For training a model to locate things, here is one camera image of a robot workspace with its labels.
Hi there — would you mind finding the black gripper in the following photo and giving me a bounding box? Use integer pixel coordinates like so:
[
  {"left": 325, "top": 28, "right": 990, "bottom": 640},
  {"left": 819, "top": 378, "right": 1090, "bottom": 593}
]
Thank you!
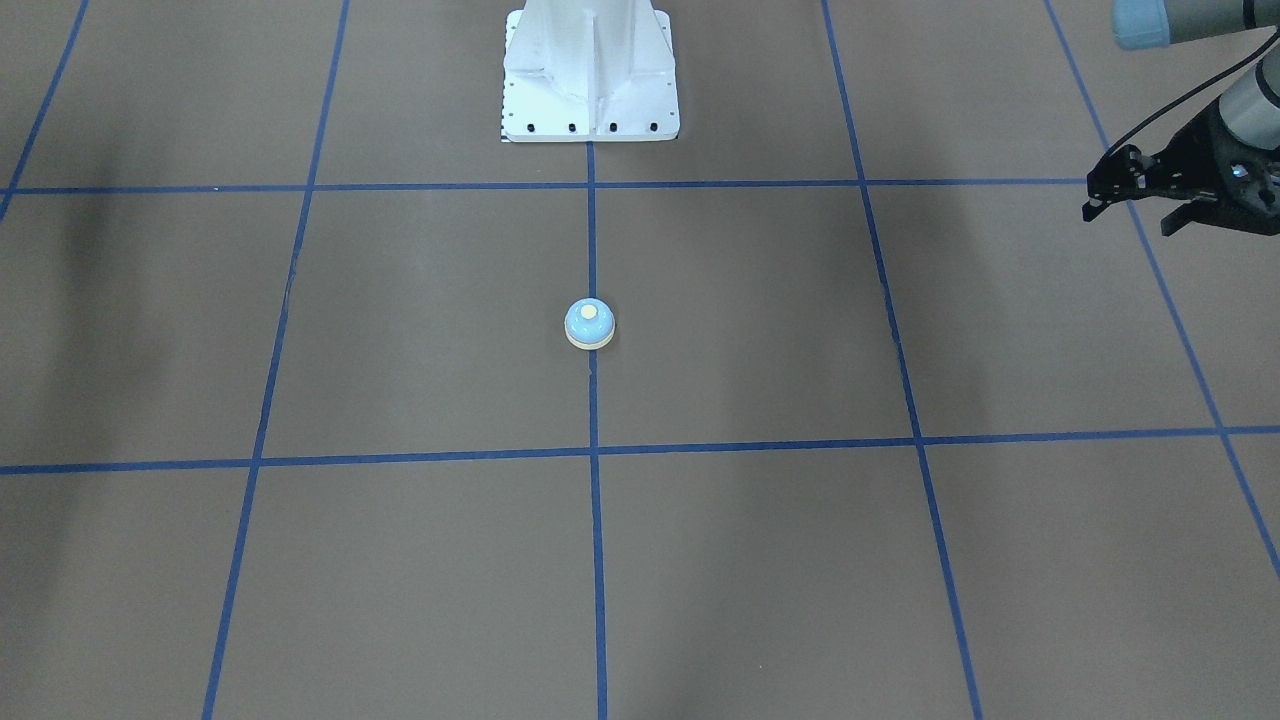
[{"left": 1160, "top": 100, "right": 1279, "bottom": 237}]

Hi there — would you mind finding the blue white call bell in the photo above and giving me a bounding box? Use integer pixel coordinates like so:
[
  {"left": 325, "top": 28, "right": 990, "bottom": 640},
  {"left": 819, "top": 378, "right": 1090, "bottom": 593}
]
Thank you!
[{"left": 563, "top": 297, "right": 617, "bottom": 351}]

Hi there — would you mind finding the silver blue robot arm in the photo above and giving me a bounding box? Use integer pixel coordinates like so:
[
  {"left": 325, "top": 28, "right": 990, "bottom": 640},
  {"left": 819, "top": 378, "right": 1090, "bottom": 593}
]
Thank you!
[{"left": 1082, "top": 1, "right": 1279, "bottom": 237}]

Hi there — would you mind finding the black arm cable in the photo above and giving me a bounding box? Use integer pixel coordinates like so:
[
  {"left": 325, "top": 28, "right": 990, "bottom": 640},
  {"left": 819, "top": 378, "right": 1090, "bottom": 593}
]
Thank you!
[{"left": 1100, "top": 29, "right": 1280, "bottom": 161}]

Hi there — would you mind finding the white camera pole with base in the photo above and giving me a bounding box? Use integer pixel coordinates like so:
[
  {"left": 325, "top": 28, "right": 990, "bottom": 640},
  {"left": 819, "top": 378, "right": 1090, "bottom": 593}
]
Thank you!
[{"left": 500, "top": 1, "right": 681, "bottom": 143}]

